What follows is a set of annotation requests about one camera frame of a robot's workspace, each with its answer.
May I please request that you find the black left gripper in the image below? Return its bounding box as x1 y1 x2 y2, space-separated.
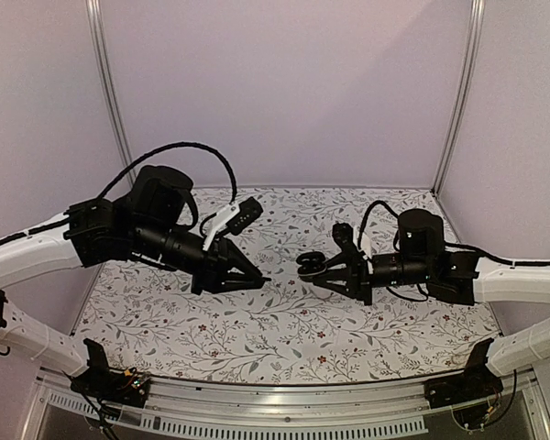
132 217 266 297

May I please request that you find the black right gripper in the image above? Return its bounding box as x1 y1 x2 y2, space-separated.
312 251 432 307

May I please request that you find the black earbuds charging case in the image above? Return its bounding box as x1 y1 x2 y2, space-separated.
296 251 327 279

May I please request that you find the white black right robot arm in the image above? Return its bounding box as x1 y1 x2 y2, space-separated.
296 209 550 400

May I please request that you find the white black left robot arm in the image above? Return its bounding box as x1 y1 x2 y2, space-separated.
0 166 267 398

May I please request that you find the floral patterned table mat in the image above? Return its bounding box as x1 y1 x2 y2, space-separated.
75 188 500 373

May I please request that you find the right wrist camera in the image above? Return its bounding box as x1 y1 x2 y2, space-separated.
332 223 373 260

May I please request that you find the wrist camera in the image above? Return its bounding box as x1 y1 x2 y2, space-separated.
332 223 373 260
200 197 263 251

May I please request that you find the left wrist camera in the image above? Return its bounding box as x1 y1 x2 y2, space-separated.
200 197 263 251

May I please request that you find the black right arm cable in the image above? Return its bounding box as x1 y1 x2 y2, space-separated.
357 200 404 244

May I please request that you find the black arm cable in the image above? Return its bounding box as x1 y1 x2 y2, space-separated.
95 141 238 203
357 200 404 244

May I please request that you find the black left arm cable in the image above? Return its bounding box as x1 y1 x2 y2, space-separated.
95 141 238 203

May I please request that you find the front aluminium frame rail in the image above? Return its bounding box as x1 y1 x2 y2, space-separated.
23 349 550 439

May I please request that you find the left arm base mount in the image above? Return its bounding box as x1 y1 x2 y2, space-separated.
70 338 150 408

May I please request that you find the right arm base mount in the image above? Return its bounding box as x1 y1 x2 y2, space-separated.
423 338 503 409

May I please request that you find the right aluminium corner post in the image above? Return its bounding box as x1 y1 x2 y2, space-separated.
431 0 486 199

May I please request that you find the aluminium corner post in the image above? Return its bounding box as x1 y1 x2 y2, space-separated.
431 0 486 199
85 0 133 168

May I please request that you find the left aluminium corner post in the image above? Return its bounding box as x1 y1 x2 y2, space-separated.
85 0 133 168

